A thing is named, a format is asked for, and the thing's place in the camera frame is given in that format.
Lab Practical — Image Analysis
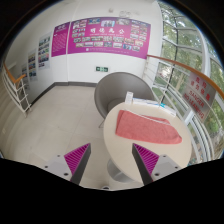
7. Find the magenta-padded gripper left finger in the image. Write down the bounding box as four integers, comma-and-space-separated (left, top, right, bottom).
42, 142, 92, 185

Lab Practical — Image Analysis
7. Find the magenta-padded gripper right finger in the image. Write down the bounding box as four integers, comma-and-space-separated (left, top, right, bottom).
131, 143, 183, 186

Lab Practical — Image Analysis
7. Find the pink towel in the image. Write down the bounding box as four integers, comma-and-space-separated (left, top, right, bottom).
115, 109, 183, 145

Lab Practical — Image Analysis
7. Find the small upright white box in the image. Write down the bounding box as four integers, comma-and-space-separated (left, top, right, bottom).
125, 91, 134, 104

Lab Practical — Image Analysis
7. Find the grey round-backed chair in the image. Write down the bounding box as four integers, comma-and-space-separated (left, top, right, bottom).
93, 71, 156, 128

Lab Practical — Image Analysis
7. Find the red-lettered warning sign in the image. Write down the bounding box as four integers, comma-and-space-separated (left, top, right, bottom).
181, 72, 218, 122

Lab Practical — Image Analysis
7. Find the green exit sign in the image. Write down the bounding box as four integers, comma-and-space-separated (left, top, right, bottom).
95, 65, 109, 73

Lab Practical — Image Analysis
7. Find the short white railing orange handrail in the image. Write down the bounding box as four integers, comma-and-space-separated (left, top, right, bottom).
1, 61, 33, 117

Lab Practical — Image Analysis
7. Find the narrow magenta text poster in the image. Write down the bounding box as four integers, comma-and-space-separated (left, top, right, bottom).
51, 21, 71, 58

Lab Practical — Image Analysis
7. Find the large magenta photo poster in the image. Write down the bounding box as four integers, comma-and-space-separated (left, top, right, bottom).
67, 17, 152, 60

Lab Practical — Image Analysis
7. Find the white wall photo panel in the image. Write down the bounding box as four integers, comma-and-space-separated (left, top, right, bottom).
37, 33, 52, 70
20, 63, 30, 89
27, 49, 38, 82

